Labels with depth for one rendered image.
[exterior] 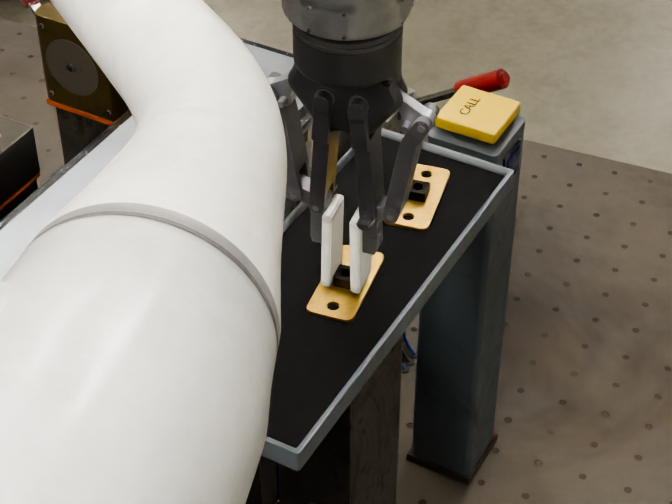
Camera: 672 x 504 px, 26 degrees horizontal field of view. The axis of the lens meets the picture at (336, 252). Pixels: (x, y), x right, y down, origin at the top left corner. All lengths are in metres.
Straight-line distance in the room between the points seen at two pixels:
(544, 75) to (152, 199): 3.02
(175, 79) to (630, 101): 2.87
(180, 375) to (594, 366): 1.33
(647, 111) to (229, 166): 2.90
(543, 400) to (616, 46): 2.04
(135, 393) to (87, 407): 0.02
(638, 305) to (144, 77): 1.26
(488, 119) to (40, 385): 0.93
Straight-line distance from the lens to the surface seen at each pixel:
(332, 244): 1.10
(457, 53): 3.57
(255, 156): 0.57
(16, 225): 1.48
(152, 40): 0.66
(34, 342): 0.45
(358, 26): 0.95
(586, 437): 1.67
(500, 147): 1.32
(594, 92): 3.47
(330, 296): 1.12
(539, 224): 1.94
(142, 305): 0.46
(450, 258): 1.16
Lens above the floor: 1.92
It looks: 40 degrees down
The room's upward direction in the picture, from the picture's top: straight up
